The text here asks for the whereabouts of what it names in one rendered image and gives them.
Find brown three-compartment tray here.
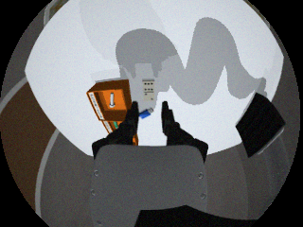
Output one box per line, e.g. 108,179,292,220
86,79,132,133

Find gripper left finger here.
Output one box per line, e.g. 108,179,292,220
92,101,139,160

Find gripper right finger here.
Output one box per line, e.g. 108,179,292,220
161,101,208,163

